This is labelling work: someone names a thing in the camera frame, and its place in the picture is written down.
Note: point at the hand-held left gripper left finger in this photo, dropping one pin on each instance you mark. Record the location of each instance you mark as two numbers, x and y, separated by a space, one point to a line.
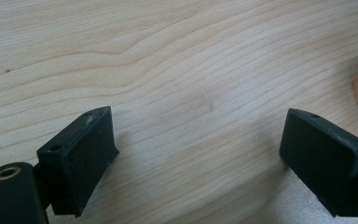
74 168

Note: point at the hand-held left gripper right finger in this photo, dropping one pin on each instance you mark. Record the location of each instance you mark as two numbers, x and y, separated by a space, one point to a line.
323 161

